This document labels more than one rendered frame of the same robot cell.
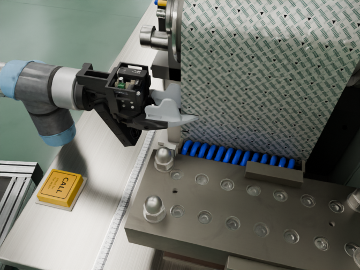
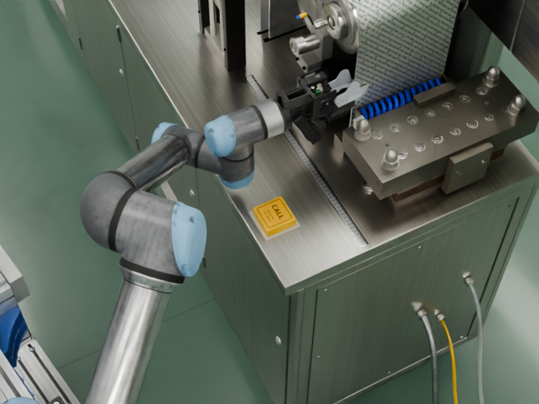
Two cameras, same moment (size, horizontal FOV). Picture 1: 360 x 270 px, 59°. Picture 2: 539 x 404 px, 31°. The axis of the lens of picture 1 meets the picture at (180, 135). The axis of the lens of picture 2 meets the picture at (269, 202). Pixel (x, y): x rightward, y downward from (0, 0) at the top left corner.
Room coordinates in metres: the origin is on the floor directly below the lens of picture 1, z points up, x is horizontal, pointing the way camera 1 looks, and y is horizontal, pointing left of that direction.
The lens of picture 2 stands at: (-0.51, 1.03, 2.61)
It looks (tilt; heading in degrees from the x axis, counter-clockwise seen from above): 55 degrees down; 319
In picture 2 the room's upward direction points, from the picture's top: straight up
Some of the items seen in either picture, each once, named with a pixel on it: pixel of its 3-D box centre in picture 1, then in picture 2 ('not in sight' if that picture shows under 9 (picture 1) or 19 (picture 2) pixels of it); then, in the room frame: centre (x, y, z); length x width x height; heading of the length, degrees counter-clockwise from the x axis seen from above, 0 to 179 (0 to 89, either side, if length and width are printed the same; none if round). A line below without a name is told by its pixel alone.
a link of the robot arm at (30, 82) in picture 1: (36, 83); (234, 132); (0.46, 0.27, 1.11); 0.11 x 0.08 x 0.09; 77
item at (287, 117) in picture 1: (248, 118); (402, 65); (0.37, -0.12, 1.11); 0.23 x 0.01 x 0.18; 77
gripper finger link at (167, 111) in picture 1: (171, 111); (353, 90); (0.38, 0.02, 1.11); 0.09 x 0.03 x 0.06; 75
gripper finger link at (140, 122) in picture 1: (144, 117); (334, 107); (0.39, 0.06, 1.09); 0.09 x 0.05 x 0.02; 75
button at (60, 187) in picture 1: (60, 187); (274, 216); (0.35, 0.25, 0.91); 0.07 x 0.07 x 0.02; 77
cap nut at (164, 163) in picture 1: (163, 156); (362, 127); (0.33, 0.03, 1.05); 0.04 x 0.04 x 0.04
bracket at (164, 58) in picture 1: (170, 92); (311, 80); (0.50, 0.02, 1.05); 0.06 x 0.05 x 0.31; 77
